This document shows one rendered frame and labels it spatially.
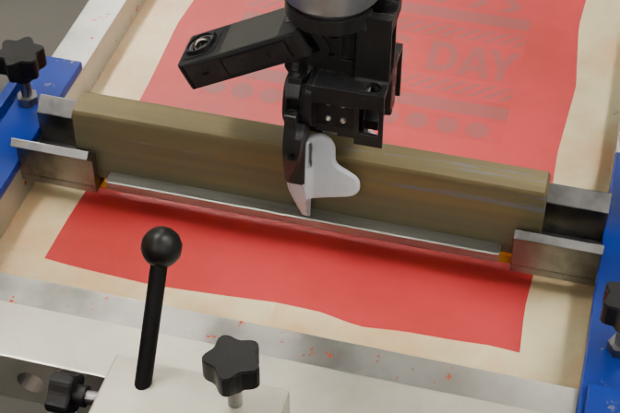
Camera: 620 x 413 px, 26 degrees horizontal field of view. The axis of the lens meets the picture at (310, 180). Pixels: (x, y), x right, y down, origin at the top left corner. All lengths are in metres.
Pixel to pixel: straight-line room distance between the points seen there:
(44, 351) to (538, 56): 0.63
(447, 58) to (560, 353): 0.39
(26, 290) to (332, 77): 0.30
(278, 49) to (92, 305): 0.25
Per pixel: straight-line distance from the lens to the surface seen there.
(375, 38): 1.01
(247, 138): 1.12
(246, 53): 1.04
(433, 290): 1.14
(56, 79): 1.29
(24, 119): 1.25
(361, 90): 1.03
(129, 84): 1.35
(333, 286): 1.14
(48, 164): 1.20
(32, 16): 3.12
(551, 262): 1.12
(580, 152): 1.28
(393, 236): 1.13
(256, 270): 1.15
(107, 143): 1.17
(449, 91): 1.33
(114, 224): 1.20
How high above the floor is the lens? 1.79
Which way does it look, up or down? 43 degrees down
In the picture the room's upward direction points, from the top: straight up
